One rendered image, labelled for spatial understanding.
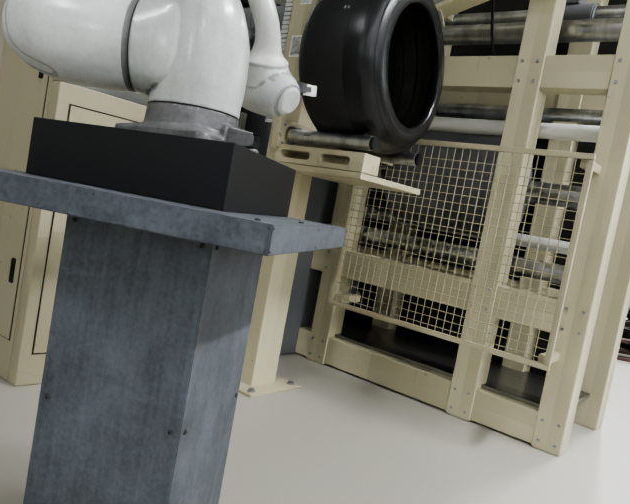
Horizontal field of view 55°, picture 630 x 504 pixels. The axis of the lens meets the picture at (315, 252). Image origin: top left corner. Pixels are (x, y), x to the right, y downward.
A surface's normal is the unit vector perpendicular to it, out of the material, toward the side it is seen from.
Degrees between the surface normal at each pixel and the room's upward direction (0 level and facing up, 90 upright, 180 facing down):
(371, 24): 81
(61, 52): 123
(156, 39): 89
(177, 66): 92
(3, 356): 90
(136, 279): 90
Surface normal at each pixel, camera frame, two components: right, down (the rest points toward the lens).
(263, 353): 0.77, 0.18
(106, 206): -0.23, 0.03
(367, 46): 0.14, 0.11
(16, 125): -0.61, -0.05
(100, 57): -0.04, 0.58
